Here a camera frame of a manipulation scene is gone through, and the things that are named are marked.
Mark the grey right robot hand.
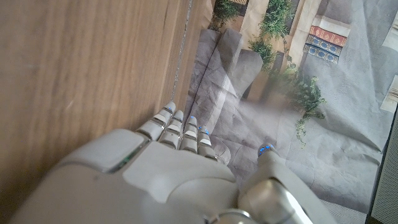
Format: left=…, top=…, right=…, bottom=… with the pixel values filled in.
left=7, top=101, right=338, bottom=224

